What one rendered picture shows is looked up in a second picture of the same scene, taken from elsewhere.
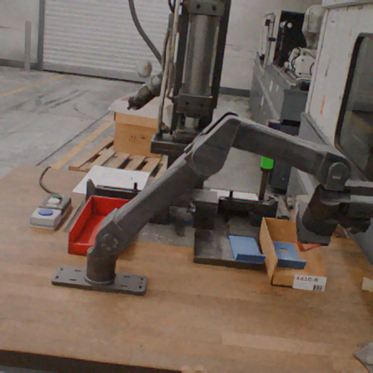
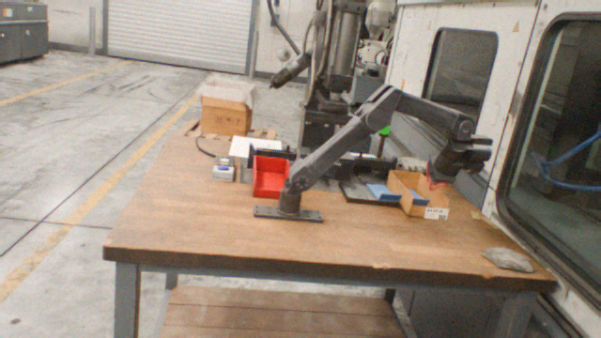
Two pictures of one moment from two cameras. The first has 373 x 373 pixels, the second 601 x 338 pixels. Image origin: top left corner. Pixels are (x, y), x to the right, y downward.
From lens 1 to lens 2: 0.44 m
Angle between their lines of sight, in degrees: 8
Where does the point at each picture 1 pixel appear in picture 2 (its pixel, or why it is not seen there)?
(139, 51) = (205, 39)
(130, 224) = (317, 168)
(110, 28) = (176, 17)
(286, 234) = (407, 182)
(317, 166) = (452, 123)
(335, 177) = (464, 131)
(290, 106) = (361, 90)
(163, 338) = (351, 248)
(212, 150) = (381, 112)
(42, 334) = (268, 247)
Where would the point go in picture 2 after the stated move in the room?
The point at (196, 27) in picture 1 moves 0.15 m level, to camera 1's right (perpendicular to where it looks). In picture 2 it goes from (343, 23) to (387, 29)
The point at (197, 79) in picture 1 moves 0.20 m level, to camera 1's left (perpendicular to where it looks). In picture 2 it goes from (343, 63) to (284, 54)
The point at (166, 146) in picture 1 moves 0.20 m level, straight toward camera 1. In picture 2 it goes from (317, 115) to (329, 129)
